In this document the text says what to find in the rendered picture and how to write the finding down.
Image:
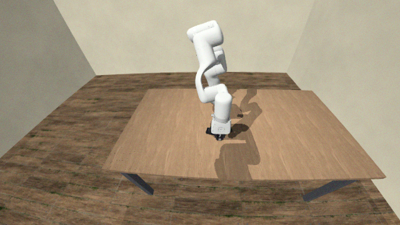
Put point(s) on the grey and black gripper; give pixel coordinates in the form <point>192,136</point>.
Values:
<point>220,128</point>

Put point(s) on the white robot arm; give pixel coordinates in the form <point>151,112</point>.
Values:
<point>212,62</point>

